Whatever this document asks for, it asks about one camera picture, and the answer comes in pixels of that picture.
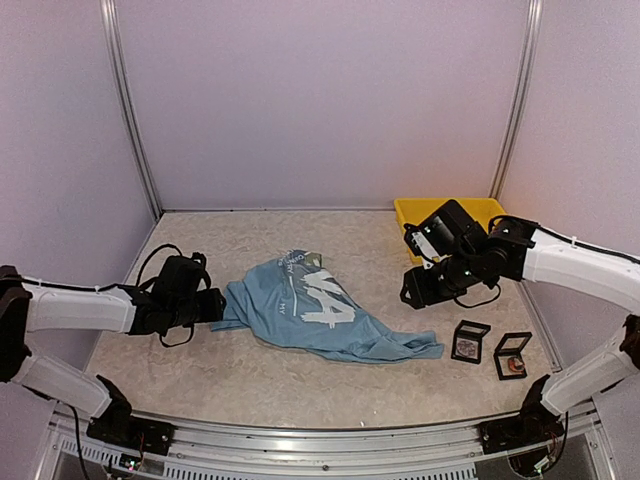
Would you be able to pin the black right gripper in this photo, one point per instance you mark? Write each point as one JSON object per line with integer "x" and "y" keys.
{"x": 420, "y": 292}

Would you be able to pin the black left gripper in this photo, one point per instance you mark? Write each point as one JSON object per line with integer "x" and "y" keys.
{"x": 214, "y": 310}

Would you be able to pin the black brooch display box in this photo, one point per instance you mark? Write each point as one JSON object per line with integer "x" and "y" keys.
{"x": 467, "y": 341}

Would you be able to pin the light blue printed t-shirt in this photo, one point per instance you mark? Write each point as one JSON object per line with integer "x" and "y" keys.
{"x": 294, "y": 302}

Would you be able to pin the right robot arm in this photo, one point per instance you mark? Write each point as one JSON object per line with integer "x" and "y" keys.
{"x": 459, "y": 252}

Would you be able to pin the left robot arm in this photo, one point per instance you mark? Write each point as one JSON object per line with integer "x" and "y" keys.
{"x": 181, "y": 295}

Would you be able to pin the black box with orange brooch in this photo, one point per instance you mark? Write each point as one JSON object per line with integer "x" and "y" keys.
{"x": 507, "y": 356}

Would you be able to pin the yellow plastic tray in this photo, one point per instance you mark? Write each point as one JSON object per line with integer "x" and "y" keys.
{"x": 416, "y": 211}

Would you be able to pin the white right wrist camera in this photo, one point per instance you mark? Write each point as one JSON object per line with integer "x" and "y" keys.
{"x": 421, "y": 251}

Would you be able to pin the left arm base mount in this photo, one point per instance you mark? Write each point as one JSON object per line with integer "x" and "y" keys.
{"x": 136, "y": 433}

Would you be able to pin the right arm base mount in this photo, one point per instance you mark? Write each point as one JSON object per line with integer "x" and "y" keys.
{"x": 515, "y": 432}

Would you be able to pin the aluminium front rail frame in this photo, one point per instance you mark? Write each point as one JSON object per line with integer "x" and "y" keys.
{"x": 210, "y": 450}

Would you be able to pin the right aluminium corner post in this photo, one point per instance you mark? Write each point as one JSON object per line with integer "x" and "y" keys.
{"x": 519, "y": 98}

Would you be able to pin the aluminium corner post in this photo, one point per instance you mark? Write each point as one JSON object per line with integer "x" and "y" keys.
{"x": 519, "y": 98}
{"x": 109, "y": 15}

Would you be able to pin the left aluminium corner post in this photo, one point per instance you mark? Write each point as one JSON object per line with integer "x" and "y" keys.
{"x": 109, "y": 15}

